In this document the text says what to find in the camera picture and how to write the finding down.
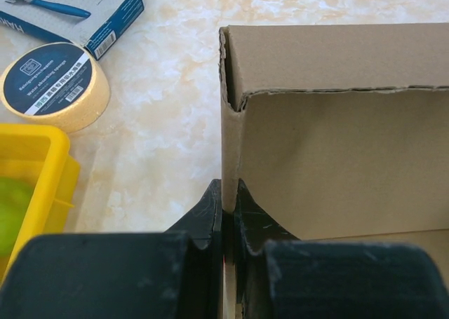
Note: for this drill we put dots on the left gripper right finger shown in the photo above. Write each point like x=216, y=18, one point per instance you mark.
x=280, y=276

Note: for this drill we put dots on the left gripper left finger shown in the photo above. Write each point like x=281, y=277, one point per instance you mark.
x=174, y=274

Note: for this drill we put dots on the brown cardboard box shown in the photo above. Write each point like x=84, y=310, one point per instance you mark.
x=340, y=133

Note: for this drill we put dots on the blue razor package box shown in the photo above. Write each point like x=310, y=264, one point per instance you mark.
x=92, y=24

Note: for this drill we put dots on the green apple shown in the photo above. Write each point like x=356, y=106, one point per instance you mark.
x=15, y=199

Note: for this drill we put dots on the yellow plastic tray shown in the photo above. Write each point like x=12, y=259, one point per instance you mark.
x=39, y=156

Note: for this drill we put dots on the blue tape roll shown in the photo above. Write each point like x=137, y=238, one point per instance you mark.
x=58, y=84

